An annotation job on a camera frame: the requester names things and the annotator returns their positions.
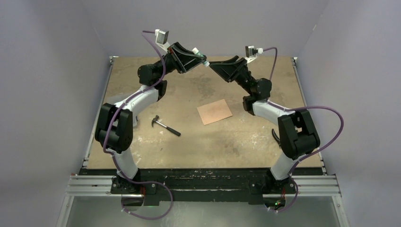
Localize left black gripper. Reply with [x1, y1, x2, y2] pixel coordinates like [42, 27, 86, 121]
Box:
[154, 43, 206, 79]

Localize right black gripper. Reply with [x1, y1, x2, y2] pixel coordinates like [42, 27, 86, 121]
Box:
[208, 56, 255, 96]

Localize green white glue stick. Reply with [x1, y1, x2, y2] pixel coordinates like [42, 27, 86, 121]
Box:
[192, 47, 210, 67]

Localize brown envelope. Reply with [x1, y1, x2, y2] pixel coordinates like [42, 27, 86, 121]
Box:
[197, 99, 233, 125]

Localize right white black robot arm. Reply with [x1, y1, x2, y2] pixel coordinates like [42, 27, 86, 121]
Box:
[209, 56, 320, 192]

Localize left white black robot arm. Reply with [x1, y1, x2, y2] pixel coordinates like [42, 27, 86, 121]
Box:
[95, 42, 207, 193]

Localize small black hammer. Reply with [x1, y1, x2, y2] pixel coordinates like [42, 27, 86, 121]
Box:
[151, 115, 181, 137]

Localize clear plastic organizer box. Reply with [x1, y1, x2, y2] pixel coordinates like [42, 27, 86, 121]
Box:
[132, 116, 138, 128]

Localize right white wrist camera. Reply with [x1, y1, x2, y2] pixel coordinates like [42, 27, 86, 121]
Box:
[245, 45, 264, 63]

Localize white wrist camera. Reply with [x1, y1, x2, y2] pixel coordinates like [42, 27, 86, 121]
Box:
[245, 45, 264, 63]
[155, 29, 170, 52]

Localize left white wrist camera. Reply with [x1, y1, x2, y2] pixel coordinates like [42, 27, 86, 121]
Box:
[155, 29, 170, 52]

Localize black handled pliers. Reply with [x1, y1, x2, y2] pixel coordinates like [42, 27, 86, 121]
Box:
[271, 129, 281, 147]

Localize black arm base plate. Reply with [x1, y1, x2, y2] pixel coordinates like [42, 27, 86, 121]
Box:
[111, 168, 296, 206]

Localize aluminium frame rail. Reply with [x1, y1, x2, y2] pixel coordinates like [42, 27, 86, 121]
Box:
[66, 175, 341, 198]

